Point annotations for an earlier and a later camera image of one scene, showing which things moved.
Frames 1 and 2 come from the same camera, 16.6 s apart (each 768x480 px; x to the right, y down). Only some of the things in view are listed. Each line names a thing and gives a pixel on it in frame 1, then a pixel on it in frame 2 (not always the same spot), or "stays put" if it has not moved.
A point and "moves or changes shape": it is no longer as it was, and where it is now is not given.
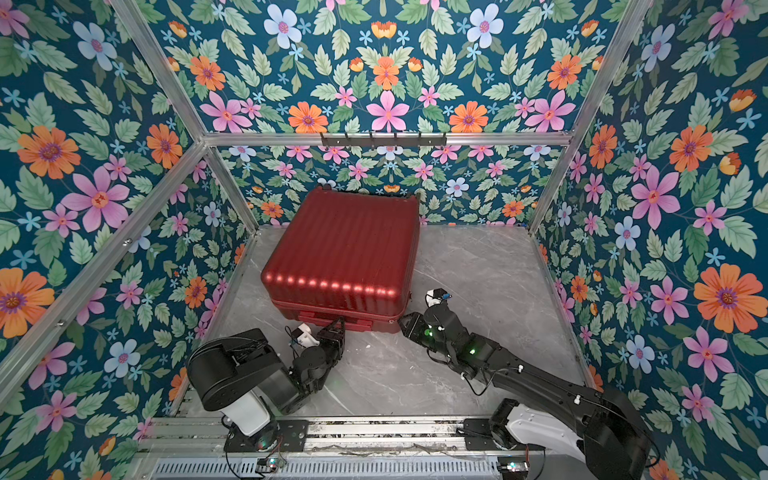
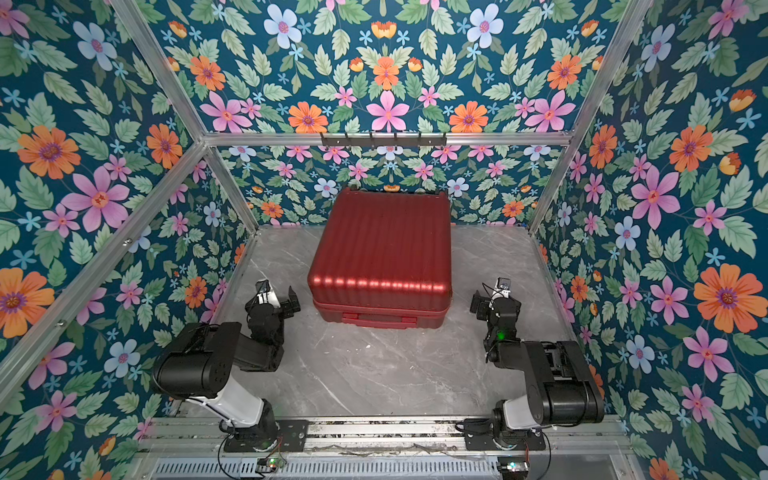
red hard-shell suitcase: (345, 252) moves or changes shape
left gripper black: (333, 339) to (283, 311)
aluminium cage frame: (30, 341) stays put
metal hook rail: (383, 141) stays put
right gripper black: (413, 325) to (483, 303)
